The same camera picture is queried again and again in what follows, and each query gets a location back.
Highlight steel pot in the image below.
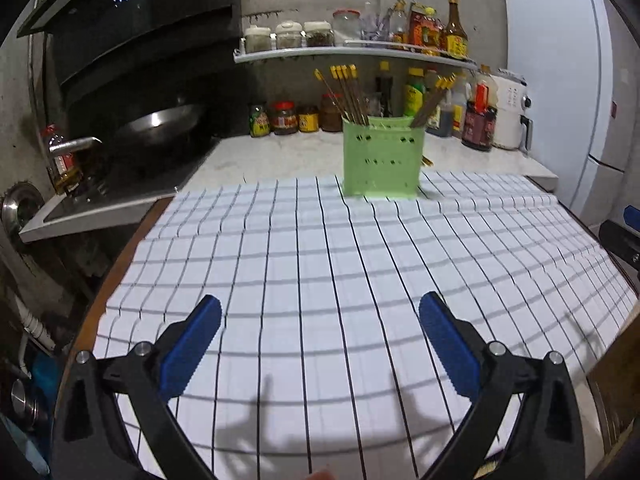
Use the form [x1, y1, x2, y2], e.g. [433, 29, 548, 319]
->
[10, 379, 49, 432]

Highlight white plastic pipe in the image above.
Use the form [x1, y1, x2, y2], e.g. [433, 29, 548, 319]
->
[15, 300, 56, 352]

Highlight grey wall shelf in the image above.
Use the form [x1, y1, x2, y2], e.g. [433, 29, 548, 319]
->
[233, 46, 478, 72]

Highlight oil bottle yellow cap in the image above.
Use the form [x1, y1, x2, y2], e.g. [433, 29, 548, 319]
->
[390, 1, 408, 43]

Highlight steel wok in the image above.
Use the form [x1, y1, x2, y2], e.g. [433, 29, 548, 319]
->
[50, 102, 206, 153]

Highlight green bottle yellow cap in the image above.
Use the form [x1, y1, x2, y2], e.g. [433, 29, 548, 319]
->
[404, 67, 426, 117]

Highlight dark bottle red label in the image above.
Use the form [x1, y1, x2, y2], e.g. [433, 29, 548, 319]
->
[461, 65, 498, 152]

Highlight red sauce bottle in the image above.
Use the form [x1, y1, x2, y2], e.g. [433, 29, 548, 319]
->
[407, 4, 426, 46]

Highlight white checked cloth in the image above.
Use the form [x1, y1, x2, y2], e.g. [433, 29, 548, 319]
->
[92, 170, 640, 480]

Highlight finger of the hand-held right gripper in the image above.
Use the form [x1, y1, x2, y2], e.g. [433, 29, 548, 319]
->
[599, 205, 640, 281]

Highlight tall brown sauce bottle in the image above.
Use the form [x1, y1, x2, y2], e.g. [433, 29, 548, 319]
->
[444, 0, 469, 60]

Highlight clear jar red lid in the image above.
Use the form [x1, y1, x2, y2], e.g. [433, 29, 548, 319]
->
[332, 9, 362, 43]

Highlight black stove top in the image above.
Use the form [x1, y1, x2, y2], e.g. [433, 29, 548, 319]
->
[19, 147, 221, 243]

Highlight black range hood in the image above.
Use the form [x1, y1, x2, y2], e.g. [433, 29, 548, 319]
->
[17, 0, 241, 106]

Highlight dark soy sauce bottle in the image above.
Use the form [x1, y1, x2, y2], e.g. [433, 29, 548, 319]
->
[375, 61, 395, 117]

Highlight bunch of chopsticks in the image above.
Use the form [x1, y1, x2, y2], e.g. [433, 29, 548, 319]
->
[314, 64, 458, 128]

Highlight orange sauce bottle yellow cap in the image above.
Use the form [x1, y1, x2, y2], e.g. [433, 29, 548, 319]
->
[422, 7, 443, 56]

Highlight clip-lid jar pale grains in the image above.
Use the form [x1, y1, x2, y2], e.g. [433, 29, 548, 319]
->
[275, 21, 303, 50]

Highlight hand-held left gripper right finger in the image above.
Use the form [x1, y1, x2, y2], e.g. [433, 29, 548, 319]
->
[418, 291, 586, 480]

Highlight jar with yellow label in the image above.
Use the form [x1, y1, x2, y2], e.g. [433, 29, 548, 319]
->
[298, 105, 320, 133]

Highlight round metal strainer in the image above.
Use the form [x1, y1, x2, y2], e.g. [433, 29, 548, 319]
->
[0, 181, 46, 241]

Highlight clip-lid jar white grains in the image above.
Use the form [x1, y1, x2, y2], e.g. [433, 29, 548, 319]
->
[243, 25, 272, 53]

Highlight green plastic utensil holder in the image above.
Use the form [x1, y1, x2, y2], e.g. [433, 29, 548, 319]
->
[341, 115, 427, 198]

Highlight jar with green label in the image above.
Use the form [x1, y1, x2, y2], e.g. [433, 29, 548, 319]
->
[249, 104, 271, 138]

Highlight red sauce jar red lid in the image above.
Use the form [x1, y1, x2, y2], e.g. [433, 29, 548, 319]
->
[271, 101, 299, 136]

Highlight large clear plastic jug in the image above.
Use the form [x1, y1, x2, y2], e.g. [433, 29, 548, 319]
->
[439, 74, 472, 138]

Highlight brown paste jar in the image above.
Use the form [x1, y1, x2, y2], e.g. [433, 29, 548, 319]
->
[320, 94, 346, 132]

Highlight white refrigerator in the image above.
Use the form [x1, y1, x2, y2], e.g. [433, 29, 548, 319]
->
[500, 0, 631, 226]

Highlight white kitchen appliance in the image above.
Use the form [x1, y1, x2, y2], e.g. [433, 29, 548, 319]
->
[487, 71, 532, 151]

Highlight cooking oil bottle red cap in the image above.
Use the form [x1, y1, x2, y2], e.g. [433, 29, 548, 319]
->
[41, 125, 83, 196]

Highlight clip-lid jar dark spices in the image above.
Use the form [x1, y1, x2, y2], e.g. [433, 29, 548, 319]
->
[303, 21, 334, 48]

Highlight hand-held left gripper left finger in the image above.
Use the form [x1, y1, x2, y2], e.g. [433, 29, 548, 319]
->
[50, 295, 223, 480]

